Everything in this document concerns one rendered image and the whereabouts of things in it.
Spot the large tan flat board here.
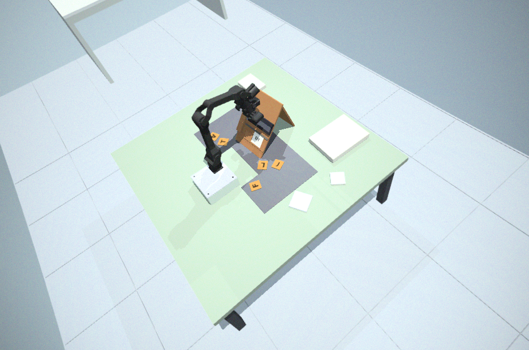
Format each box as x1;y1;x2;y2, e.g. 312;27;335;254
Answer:
235;90;295;158

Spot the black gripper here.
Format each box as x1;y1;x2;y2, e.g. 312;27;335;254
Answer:
235;102;264;124

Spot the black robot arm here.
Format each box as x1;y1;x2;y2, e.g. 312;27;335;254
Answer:
192;83;260;174

